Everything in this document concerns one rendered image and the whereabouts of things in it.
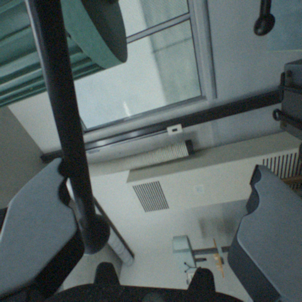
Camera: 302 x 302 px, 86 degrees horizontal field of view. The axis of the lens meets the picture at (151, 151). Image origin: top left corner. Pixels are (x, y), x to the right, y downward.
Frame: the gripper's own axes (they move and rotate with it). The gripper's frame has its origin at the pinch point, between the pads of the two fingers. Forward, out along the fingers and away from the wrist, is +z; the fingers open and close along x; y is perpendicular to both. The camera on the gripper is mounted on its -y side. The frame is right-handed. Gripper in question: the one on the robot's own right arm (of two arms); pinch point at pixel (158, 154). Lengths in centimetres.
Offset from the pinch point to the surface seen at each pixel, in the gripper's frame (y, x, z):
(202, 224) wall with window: 204, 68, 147
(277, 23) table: -13.1, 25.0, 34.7
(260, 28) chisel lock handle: -9.2, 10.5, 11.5
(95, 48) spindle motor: -7.2, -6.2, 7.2
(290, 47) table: -8.4, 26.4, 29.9
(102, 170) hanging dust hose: 97, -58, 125
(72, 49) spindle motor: -7.1, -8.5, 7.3
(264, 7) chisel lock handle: -11.0, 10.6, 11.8
